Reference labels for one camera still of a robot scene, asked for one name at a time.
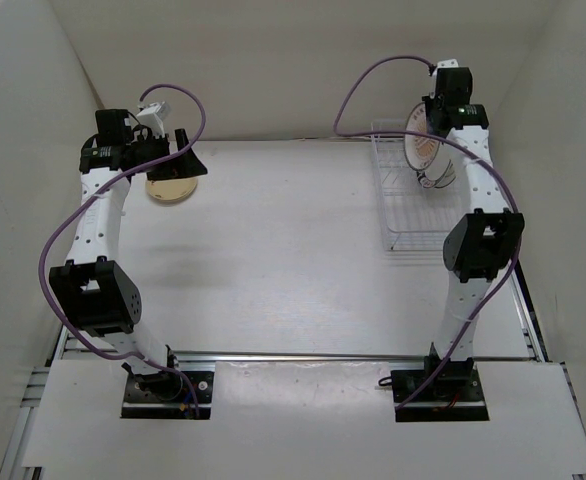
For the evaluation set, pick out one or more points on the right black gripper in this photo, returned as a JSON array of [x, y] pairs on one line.
[[430, 101]]

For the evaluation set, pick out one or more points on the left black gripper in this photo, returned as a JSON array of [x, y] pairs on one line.
[[182, 166]]

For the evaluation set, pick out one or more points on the orange sunburst plate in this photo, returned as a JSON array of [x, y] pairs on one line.
[[420, 151]]

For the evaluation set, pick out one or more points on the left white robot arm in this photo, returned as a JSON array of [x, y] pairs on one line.
[[96, 295]]

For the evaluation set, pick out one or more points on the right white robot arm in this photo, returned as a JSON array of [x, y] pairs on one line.
[[480, 251]]

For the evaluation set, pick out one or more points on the green rim text plate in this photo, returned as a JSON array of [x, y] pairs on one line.
[[427, 177]]

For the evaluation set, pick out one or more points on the rear green rim plate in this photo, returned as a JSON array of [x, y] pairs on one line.
[[447, 178]]

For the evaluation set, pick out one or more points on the white front board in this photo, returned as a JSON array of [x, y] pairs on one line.
[[319, 421]]

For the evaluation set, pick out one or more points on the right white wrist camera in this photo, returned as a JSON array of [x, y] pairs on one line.
[[444, 64]]

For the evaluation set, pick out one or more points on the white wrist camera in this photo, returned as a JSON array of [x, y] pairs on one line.
[[153, 116], [444, 64]]

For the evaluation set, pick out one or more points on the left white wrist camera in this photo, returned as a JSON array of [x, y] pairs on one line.
[[153, 116]]

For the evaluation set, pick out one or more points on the white wire dish rack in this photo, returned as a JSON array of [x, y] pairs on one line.
[[412, 219]]

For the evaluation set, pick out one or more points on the aluminium rail bar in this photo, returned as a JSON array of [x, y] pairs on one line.
[[186, 356]]

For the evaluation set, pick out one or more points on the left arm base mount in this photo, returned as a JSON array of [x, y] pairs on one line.
[[167, 396]]

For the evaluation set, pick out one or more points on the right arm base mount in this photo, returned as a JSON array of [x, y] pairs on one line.
[[456, 395]]

